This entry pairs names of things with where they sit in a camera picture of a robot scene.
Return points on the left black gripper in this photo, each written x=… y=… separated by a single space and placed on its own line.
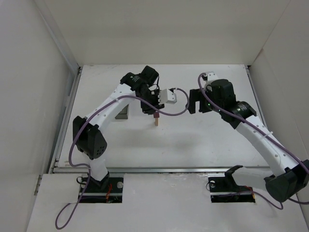
x=149 y=106

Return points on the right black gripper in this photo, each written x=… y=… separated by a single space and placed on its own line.
x=197 y=102

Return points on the dark red cube block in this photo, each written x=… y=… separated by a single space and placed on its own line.
x=156 y=115

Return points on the natural long wood block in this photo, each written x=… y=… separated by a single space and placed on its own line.
x=156 y=121

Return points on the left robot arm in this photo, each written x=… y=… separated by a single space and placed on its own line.
x=91 y=140

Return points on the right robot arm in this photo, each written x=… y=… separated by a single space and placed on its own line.
x=288 y=174

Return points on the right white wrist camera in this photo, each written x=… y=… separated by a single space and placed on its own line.
x=209 y=77

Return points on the aluminium front rail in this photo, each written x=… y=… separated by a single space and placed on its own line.
x=70 y=170

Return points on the aluminium left rail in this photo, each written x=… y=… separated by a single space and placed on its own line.
x=64 y=118

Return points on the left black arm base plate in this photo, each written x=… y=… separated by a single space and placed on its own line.
x=111 y=190

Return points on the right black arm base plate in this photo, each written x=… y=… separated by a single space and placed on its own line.
x=221 y=191

